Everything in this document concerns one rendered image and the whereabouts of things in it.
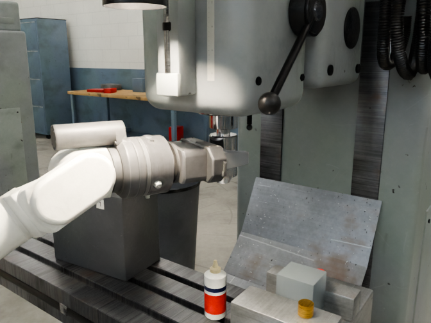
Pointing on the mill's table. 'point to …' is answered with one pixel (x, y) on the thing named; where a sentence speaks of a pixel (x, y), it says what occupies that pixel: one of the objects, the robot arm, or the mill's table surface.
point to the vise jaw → (272, 309)
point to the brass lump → (305, 308)
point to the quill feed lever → (271, 104)
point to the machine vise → (337, 298)
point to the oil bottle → (215, 292)
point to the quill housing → (231, 57)
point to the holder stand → (113, 237)
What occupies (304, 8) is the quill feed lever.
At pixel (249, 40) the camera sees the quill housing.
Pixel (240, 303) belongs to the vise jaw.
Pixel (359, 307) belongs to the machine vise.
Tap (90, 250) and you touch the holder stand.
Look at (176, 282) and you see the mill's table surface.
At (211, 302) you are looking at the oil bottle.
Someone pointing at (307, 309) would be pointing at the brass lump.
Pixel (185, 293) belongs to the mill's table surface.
